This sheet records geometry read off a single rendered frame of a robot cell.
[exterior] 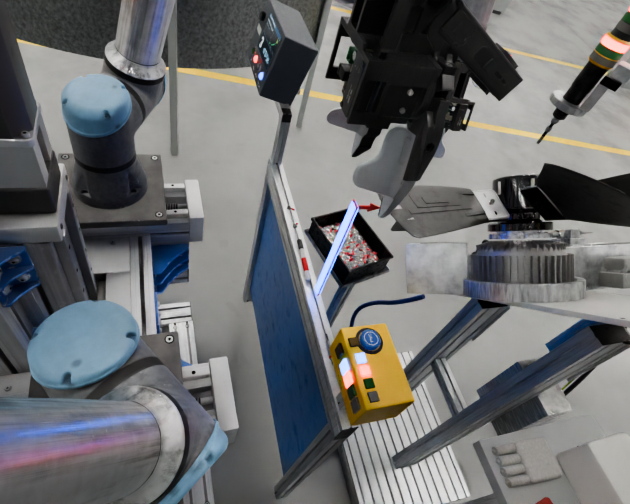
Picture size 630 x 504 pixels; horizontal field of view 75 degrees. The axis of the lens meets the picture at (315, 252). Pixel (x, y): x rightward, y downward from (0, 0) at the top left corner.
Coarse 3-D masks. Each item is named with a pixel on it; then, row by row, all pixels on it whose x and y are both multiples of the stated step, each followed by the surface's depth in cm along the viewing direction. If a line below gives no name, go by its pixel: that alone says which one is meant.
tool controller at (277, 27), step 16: (272, 0) 125; (272, 16) 121; (288, 16) 123; (256, 32) 132; (272, 32) 119; (288, 32) 114; (304, 32) 121; (256, 48) 130; (272, 48) 118; (288, 48) 114; (304, 48) 115; (256, 64) 128; (272, 64) 117; (288, 64) 118; (304, 64) 119; (256, 80) 126; (272, 80) 120; (288, 80) 121; (272, 96) 124; (288, 96) 126
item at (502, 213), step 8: (480, 192) 98; (488, 192) 99; (480, 200) 97; (488, 200) 97; (496, 200) 97; (488, 208) 95; (496, 208) 96; (504, 208) 96; (488, 216) 94; (496, 216) 94; (504, 216) 94
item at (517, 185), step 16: (512, 176) 95; (528, 176) 94; (496, 192) 99; (512, 192) 95; (512, 208) 96; (528, 208) 94; (496, 224) 98; (512, 224) 95; (528, 224) 93; (544, 224) 93
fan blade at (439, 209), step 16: (416, 192) 96; (432, 192) 96; (448, 192) 96; (464, 192) 96; (416, 208) 91; (432, 208) 92; (448, 208) 92; (464, 208) 93; (480, 208) 94; (400, 224) 86; (416, 224) 86; (432, 224) 88; (448, 224) 89; (464, 224) 90
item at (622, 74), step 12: (612, 72) 69; (624, 72) 68; (600, 84) 71; (612, 84) 70; (552, 96) 76; (588, 96) 73; (600, 96) 72; (564, 108) 74; (576, 108) 74; (588, 108) 74
